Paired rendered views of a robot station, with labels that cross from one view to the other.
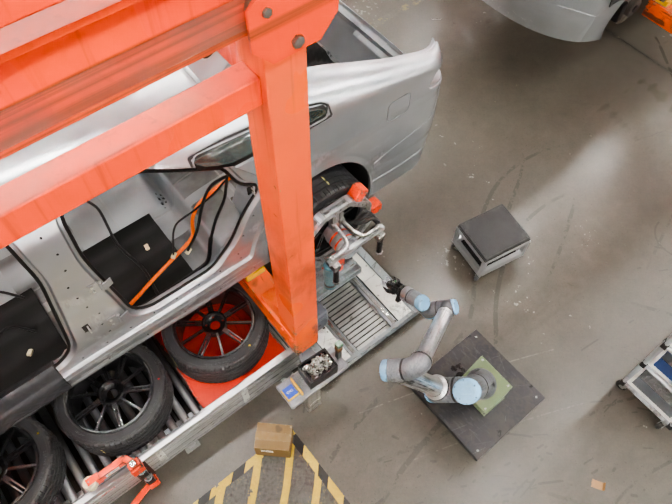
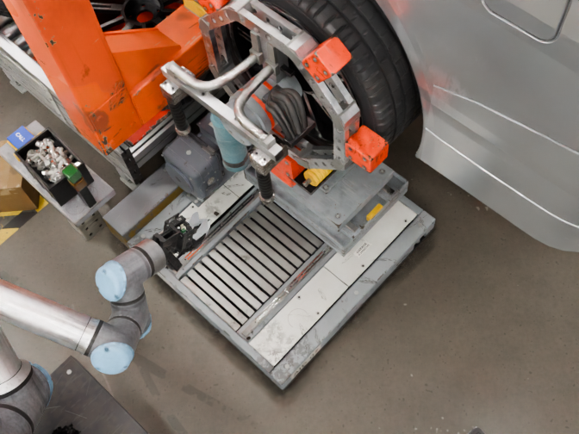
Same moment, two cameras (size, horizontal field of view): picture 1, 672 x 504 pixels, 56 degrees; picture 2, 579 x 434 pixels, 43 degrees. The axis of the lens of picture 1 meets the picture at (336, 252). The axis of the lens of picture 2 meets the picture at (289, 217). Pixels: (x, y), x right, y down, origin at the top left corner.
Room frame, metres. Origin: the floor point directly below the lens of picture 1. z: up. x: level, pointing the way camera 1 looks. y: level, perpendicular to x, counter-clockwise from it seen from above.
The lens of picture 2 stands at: (2.09, -1.26, 2.48)
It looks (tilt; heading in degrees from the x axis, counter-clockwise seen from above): 62 degrees down; 89
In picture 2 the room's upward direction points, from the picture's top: 8 degrees counter-clockwise
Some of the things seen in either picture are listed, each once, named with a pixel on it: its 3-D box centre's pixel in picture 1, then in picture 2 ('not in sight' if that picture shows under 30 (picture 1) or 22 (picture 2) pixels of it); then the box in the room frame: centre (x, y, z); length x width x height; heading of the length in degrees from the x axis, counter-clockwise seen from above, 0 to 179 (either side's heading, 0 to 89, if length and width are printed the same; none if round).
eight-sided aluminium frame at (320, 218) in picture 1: (334, 232); (278, 89); (2.12, 0.01, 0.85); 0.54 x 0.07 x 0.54; 129
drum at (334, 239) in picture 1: (341, 240); (260, 104); (2.07, -0.03, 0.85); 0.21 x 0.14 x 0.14; 39
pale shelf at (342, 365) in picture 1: (312, 376); (55, 171); (1.35, 0.13, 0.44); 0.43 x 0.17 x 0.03; 129
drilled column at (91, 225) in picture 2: (310, 392); (71, 199); (1.33, 0.15, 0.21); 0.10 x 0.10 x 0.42; 39
